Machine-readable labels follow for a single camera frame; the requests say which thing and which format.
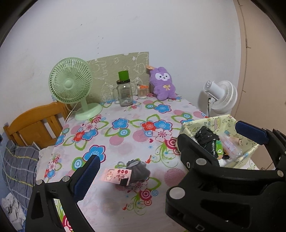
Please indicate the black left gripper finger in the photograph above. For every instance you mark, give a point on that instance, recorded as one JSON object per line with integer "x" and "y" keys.
{"x": 42, "y": 214}

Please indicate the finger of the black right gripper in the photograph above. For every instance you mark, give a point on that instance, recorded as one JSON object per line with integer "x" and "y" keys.
{"x": 190, "y": 151}
{"x": 272, "y": 140}

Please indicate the black plastic bag bundle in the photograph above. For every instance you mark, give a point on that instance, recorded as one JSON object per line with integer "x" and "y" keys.
{"x": 207, "y": 140}

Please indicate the clear plastic package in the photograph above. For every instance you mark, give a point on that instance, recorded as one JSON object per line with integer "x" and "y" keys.
{"x": 231, "y": 146}

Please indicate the pink tissue pack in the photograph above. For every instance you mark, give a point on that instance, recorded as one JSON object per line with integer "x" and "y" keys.
{"x": 117, "y": 176}

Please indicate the green tissue pack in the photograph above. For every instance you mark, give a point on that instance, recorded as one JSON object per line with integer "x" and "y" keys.
{"x": 219, "y": 149}

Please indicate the yellow cartoon storage box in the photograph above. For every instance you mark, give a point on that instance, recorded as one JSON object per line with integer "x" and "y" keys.
{"x": 224, "y": 124}

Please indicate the dark grey sock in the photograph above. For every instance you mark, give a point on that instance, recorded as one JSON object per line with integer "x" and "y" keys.
{"x": 139, "y": 171}

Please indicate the grey plaid pillow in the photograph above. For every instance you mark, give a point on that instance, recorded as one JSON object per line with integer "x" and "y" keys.
{"x": 19, "y": 170}

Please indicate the white crumpled cloth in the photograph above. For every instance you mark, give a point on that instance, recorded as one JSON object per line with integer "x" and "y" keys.
{"x": 14, "y": 210}

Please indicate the floral tablecloth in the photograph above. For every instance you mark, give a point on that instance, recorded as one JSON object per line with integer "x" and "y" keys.
{"x": 147, "y": 130}

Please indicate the white floor fan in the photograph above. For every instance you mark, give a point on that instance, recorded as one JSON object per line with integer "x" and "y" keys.
{"x": 217, "y": 98}

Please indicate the wooden bed headboard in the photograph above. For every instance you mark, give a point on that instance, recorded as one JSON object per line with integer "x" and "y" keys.
{"x": 39, "y": 125}

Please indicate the purple plush bunny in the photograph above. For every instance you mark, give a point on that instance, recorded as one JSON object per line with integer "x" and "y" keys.
{"x": 161, "y": 83}

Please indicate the toothpick jar orange lid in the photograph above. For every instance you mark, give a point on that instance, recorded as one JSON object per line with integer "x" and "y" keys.
{"x": 142, "y": 91}

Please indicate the glass mason jar mug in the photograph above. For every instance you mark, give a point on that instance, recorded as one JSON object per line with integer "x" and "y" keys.
{"x": 122, "y": 93}

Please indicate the green cup on jar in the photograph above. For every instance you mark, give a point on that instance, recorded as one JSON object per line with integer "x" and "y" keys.
{"x": 123, "y": 75}

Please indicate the green desk fan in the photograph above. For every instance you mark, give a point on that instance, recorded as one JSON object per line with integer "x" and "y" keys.
{"x": 70, "y": 82}

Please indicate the green patterned wall board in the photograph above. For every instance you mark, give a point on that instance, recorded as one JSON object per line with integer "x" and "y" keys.
{"x": 105, "y": 74}

